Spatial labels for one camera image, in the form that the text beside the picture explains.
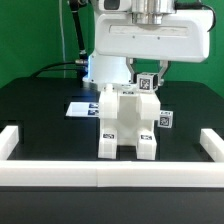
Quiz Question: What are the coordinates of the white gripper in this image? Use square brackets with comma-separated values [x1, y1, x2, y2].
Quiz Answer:
[95, 10, 213, 86]

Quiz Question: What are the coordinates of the white chair back piece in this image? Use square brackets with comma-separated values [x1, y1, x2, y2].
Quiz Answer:
[99, 84, 160, 120]

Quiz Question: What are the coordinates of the white chair seat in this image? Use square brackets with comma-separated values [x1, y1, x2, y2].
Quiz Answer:
[99, 83, 156, 146]

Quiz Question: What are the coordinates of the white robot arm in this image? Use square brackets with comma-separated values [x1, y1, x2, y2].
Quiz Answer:
[68, 0, 216, 89]

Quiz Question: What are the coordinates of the white sheet with tags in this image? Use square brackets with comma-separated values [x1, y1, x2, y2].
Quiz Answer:
[66, 102, 99, 117]

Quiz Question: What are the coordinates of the white U-shaped fence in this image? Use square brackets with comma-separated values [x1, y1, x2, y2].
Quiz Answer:
[0, 126, 224, 188]

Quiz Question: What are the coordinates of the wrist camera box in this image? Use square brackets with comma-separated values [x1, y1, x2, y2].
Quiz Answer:
[98, 0, 132, 11]

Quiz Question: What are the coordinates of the black cable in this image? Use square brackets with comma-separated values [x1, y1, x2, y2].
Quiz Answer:
[31, 60, 88, 78]

